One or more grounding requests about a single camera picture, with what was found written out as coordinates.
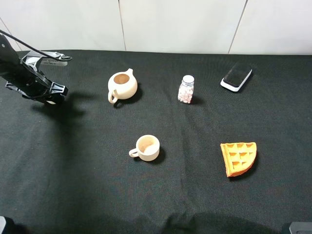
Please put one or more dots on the glass pill bottle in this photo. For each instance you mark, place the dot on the glass pill bottle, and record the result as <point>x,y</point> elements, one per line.
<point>186,89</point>

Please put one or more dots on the orange waffle slice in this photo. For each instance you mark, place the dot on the orange waffle slice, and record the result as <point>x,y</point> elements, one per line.
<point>238,157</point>

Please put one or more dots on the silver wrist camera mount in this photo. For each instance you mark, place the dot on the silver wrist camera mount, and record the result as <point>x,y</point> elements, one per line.
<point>34,59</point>

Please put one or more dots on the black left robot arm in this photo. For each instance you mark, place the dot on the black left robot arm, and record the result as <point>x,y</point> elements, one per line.
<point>8,54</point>

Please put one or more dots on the cream ceramic cup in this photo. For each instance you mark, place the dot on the cream ceramic cup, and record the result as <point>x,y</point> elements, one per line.
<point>147,148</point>

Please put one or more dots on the cream ceramic teapot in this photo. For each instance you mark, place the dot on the cream ceramic teapot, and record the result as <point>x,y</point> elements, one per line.
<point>122,85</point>

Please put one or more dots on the grey object bottom right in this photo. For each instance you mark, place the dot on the grey object bottom right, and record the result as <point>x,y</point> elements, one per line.
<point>297,228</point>

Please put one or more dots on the black and white eraser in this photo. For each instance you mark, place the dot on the black and white eraser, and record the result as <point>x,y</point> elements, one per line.
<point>236,77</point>

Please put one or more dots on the black table cloth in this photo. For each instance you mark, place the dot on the black table cloth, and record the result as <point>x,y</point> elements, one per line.
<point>161,144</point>

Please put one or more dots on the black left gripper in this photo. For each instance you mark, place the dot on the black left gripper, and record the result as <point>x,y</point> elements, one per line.
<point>33,85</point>

